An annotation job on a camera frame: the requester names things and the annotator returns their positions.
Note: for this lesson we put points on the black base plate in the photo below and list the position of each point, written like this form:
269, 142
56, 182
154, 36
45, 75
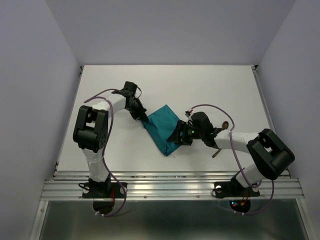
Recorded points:
229, 189
112, 191

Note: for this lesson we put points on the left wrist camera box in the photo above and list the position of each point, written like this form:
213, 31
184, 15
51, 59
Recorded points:
131, 86

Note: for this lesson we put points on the brown wooden spoon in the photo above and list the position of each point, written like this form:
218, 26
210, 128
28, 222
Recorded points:
225, 125

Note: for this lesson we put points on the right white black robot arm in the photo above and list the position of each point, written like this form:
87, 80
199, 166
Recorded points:
259, 155

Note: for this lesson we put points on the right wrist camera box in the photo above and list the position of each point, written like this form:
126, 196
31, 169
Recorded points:
201, 121

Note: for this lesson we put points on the aluminium frame rail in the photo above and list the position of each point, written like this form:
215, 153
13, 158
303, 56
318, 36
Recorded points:
165, 185

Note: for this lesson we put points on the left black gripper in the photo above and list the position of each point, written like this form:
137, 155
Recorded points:
140, 115

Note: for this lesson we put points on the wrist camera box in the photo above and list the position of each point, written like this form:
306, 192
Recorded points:
131, 86
201, 121

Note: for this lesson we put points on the teal cloth napkin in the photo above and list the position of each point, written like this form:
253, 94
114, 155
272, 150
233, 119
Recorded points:
160, 125

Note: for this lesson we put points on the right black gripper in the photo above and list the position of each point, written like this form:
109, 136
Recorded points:
181, 126

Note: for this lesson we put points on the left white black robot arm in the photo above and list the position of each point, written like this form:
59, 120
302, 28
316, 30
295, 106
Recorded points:
92, 128

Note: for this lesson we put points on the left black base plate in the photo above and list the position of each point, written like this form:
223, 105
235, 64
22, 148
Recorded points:
112, 191

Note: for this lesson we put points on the brown wooden fork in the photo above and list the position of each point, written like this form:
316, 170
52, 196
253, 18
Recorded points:
216, 153

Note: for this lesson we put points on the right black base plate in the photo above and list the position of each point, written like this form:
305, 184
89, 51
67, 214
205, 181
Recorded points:
229, 189

